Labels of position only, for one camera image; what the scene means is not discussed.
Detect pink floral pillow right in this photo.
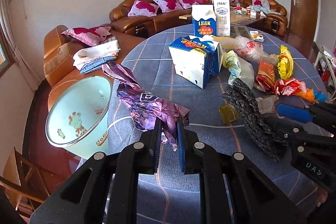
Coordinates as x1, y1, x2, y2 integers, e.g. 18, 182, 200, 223
177, 0, 198, 10

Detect pink floral pillow on chaise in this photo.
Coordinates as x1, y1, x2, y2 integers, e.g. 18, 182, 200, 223
62, 26, 111, 47

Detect light green cartoon trash bin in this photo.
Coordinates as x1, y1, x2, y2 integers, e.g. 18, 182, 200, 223
46, 76, 112, 160

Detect brown leather long sofa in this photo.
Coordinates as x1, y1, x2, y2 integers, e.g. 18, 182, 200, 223
109, 0, 210, 36

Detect tall white milk carton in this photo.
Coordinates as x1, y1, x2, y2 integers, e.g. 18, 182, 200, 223
212, 0, 231, 36

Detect brown leather chaise sofa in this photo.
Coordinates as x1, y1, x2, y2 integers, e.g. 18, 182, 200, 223
43, 24, 146, 111

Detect brown wooden door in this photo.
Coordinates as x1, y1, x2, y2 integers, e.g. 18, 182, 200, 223
289, 0, 318, 41

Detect purple wrapper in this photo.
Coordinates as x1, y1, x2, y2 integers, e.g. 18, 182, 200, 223
102, 61, 190, 151

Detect red noodle cup sleeve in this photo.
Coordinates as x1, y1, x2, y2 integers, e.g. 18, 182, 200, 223
254, 60, 276, 94

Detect blue plaid tablecloth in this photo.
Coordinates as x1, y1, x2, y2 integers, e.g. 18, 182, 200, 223
108, 25, 327, 223

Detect small white orange packet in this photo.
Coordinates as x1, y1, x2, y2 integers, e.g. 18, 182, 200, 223
249, 31, 264, 43

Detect folded blue striped cloth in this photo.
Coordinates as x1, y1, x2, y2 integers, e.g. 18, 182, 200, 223
80, 56, 116, 75

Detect clear plastic bag red print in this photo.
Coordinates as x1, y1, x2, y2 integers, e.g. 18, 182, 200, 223
234, 36, 279, 65

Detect blue white lying carton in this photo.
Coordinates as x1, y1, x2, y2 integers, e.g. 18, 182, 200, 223
169, 35, 223, 89

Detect dark clear flat packets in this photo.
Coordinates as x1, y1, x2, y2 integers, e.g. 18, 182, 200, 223
230, 25, 252, 40

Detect wooden chair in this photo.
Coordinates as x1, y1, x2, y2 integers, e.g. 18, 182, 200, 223
1, 148, 66, 222

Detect pink floral pillow middle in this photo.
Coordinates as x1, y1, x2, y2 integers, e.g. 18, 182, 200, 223
153, 0, 183, 13

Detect yellow crumpled wrapper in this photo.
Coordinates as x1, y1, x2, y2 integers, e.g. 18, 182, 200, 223
277, 45, 294, 80

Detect wooden coffee table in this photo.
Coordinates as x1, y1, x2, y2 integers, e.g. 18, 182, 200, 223
179, 12, 261, 26

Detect window with frame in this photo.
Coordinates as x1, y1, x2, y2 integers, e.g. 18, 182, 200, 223
0, 27, 14, 77

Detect orange blue wrapper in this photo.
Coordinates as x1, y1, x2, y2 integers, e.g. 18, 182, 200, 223
295, 89, 327, 103

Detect blue white Look milk carton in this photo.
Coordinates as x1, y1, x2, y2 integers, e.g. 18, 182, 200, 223
191, 5, 217, 37

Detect red white crumpled wrapper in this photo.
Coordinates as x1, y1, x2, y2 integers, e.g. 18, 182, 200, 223
274, 78, 307, 96

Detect brown leather armchair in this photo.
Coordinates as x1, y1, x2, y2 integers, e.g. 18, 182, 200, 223
239, 0, 288, 37

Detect black foam net sleeve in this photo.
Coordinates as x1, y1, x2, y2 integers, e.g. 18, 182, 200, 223
222, 79, 287, 162

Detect pink floral pillow left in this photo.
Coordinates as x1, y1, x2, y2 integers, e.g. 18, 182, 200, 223
127, 0, 159, 17

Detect beige curtain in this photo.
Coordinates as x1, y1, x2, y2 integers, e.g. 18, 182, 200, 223
0, 0, 43, 92

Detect folded white cloth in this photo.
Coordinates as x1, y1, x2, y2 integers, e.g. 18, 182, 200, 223
73, 39, 120, 70

